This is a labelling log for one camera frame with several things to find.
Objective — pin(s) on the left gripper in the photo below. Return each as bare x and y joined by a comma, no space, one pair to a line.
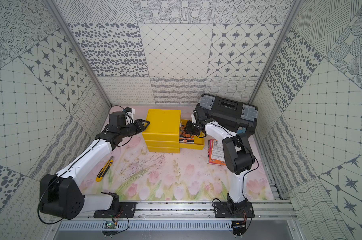
133,127

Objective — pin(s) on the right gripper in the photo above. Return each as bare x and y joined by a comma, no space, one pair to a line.
188,126

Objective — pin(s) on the yellow drawer cabinet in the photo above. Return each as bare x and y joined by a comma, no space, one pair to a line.
162,134

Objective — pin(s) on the orange seed bag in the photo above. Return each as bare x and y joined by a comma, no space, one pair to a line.
185,137

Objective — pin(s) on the yellow top drawer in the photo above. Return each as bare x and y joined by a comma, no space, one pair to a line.
199,143

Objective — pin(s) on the pink seed bag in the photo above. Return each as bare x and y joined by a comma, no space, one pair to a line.
216,153

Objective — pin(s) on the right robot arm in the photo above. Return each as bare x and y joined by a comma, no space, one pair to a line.
238,155

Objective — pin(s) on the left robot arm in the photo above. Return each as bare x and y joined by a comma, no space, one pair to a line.
60,194

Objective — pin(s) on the black toolbox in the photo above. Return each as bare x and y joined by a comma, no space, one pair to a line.
232,115

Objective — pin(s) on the yellow utility knife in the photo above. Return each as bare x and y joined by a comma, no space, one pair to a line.
104,169

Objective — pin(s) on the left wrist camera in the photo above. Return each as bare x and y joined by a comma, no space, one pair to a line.
130,111

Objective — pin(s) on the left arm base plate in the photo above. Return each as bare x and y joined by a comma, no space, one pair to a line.
126,209

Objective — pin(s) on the aluminium mounting rail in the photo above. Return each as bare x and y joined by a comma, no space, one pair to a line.
207,210

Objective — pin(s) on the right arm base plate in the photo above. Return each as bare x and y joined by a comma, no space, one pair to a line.
233,210

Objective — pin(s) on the white vented cable duct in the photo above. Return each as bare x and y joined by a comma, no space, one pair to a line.
198,225

